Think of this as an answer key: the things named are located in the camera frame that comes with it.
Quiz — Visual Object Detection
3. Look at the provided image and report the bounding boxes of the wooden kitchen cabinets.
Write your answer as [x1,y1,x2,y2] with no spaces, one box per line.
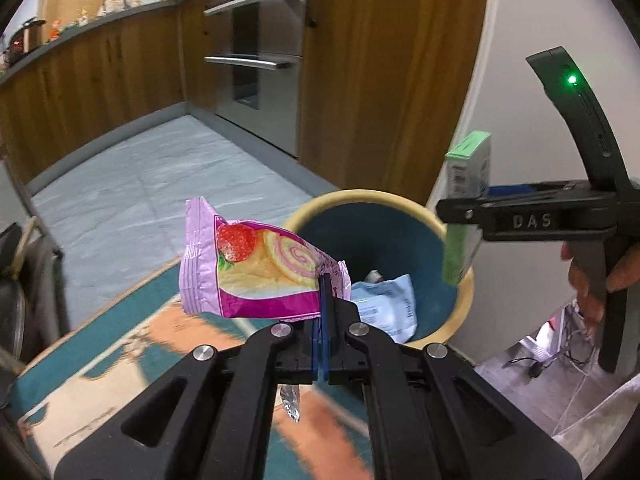
[1,0,487,203]

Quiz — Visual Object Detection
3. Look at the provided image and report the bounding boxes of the teal orange patterned cushion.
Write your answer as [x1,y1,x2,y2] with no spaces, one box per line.
[8,264,373,479]

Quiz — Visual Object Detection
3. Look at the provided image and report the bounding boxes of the stainless steel built-in oven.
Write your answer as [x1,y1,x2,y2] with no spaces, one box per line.
[204,0,306,156]

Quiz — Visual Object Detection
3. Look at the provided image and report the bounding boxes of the stainless steel shelf rack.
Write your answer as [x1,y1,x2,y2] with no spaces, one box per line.
[1,154,70,406]

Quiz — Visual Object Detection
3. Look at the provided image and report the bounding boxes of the white wet wipes pack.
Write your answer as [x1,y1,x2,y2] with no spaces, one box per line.
[350,274,418,344]

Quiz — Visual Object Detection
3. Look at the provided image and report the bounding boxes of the person right hand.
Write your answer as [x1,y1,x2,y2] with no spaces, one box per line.
[561,243,640,336]

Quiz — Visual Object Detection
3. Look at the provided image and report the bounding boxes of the teal trash bin yellow rim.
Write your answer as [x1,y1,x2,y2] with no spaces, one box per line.
[284,190,474,349]

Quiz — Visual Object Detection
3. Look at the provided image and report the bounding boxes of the silver blister pack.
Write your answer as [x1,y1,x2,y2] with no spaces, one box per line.
[279,385,300,422]

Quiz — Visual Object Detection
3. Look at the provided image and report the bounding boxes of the pink snack wrapper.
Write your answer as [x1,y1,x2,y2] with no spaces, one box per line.
[179,197,352,322]

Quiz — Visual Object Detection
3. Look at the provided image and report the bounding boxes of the green white small box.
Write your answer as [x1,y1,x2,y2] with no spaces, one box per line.
[436,130,491,286]

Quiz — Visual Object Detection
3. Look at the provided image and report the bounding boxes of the white refrigerator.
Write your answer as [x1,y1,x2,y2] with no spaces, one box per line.
[450,0,639,364]

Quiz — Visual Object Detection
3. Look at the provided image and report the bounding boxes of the rice cooker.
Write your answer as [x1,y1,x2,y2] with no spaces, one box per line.
[6,16,46,66]

